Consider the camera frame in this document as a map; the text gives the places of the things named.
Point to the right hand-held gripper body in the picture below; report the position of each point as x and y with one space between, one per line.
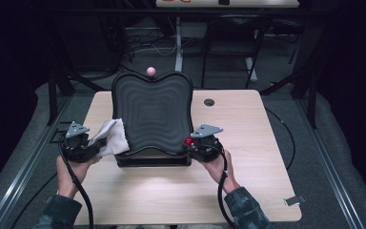
208 148

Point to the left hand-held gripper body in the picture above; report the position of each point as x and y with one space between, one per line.
76 149

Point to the red ball knob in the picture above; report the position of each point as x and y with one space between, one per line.
189 141

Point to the white waffle cloth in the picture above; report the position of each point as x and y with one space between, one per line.
114 133

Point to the black tray base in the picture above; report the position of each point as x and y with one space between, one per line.
152 161

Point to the black wavy ridged tray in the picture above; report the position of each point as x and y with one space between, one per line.
152 111

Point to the pink ball knob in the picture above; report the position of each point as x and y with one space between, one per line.
151 71

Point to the person's right hand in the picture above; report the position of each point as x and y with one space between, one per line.
214 168

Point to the person's left hand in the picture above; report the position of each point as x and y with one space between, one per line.
63 178

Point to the grey tape piece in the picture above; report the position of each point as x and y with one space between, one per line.
47 199
294 200

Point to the white table leg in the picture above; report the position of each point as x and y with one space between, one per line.
178 47
251 68

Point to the dark curtain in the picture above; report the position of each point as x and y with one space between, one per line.
355 79
6 79

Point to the black chair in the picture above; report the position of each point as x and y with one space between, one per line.
235 22

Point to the pale table top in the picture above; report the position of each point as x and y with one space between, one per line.
227 4

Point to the black metal frame stand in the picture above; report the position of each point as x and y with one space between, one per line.
312 105
52 101

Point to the aluminium floor rail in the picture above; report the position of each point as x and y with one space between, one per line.
24 171
332 171

